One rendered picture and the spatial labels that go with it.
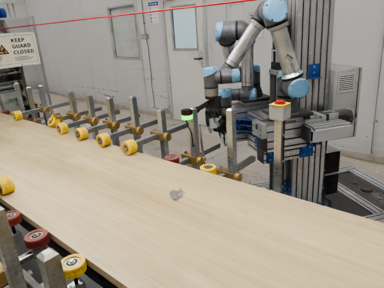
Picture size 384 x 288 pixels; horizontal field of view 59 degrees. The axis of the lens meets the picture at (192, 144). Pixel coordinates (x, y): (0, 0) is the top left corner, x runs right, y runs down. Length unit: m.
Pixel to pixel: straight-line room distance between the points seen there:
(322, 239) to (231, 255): 0.30
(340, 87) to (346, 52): 1.72
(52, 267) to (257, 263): 0.56
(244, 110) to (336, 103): 0.61
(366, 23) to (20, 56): 3.54
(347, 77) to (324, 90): 0.15
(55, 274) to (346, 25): 3.74
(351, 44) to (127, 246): 3.40
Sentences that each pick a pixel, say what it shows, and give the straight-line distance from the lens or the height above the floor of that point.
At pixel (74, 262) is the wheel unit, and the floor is 0.91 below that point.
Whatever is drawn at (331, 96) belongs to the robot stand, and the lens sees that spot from 2.40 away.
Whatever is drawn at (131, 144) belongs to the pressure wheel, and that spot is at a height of 0.97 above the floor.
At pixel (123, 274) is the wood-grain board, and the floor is 0.90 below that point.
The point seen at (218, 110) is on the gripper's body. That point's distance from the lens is 1.83.
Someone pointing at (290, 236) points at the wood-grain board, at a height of 0.90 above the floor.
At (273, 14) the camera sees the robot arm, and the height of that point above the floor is 1.59.
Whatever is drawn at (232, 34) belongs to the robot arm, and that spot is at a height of 1.49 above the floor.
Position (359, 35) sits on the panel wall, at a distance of 4.05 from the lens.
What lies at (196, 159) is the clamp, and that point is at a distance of 1.88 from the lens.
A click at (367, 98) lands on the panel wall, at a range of 4.09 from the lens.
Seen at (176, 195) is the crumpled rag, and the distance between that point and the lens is 1.41.
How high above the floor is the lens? 1.57
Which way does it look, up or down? 19 degrees down
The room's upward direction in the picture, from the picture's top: 4 degrees counter-clockwise
